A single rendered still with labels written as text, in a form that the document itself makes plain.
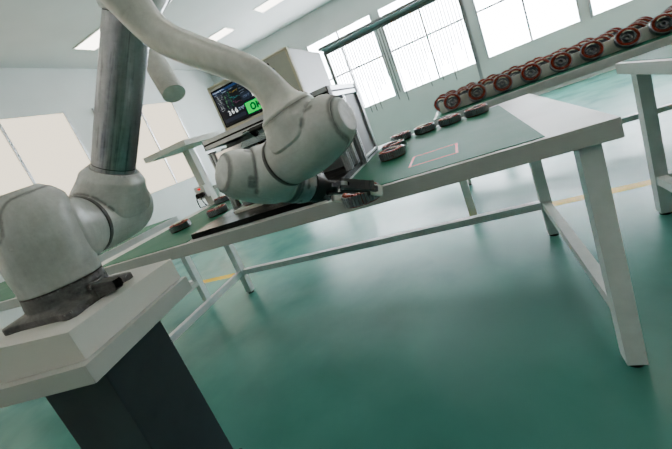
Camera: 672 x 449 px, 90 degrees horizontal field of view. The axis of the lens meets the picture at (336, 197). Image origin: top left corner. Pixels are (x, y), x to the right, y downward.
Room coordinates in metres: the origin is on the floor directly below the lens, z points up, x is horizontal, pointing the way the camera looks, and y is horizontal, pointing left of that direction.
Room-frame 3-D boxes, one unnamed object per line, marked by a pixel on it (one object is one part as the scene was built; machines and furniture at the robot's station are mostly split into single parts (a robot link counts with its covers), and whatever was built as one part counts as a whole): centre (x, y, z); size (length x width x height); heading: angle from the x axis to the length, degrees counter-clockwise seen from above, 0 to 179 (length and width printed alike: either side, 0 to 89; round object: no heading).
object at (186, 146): (2.32, 0.81, 0.98); 0.37 x 0.35 x 0.46; 66
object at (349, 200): (0.90, -0.07, 0.77); 0.11 x 0.11 x 0.04
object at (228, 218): (1.43, 0.22, 0.76); 0.64 x 0.47 x 0.02; 66
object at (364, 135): (1.65, -0.24, 0.91); 0.28 x 0.03 x 0.32; 156
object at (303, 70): (1.71, 0.08, 1.22); 0.44 x 0.39 x 0.20; 66
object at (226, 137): (1.71, 0.09, 1.09); 0.68 x 0.44 x 0.05; 66
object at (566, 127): (1.64, 0.12, 0.72); 2.20 x 1.01 x 0.05; 66
